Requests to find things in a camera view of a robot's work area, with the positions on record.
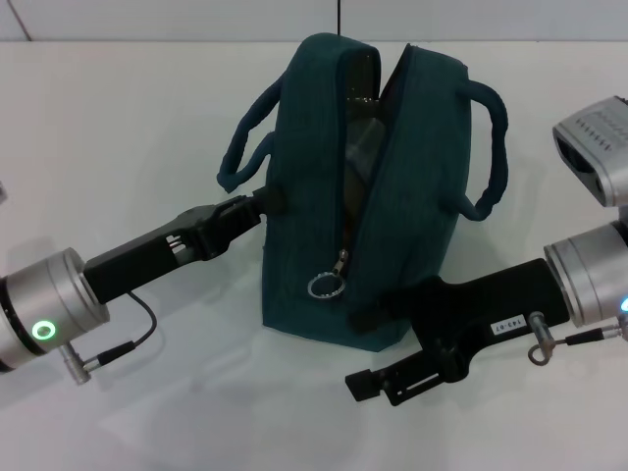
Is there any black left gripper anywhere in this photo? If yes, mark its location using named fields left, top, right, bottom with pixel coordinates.
left=82, top=187, right=286, bottom=305

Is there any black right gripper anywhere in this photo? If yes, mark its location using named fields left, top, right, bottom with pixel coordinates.
left=343, top=258, right=573, bottom=408

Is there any dark teal insulated bag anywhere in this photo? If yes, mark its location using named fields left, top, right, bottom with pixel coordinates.
left=218, top=32, right=509, bottom=352

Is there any clear container with blue-rimmed lid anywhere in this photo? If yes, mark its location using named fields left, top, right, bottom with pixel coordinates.
left=344, top=117, right=389, bottom=178

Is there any left gripper cable with plug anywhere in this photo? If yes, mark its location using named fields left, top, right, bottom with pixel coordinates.
left=61, top=291, right=158, bottom=387

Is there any gripper cable with plug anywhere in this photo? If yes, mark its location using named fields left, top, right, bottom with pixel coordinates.
left=61, top=291, right=158, bottom=387
left=527, top=311, right=628, bottom=367

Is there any right gripper cable with plug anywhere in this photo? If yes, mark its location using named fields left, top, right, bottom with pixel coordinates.
left=527, top=311, right=628, bottom=367

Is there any silver ribbed wrist camera housing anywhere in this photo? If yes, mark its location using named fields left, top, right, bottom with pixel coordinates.
left=552, top=95, right=628, bottom=207

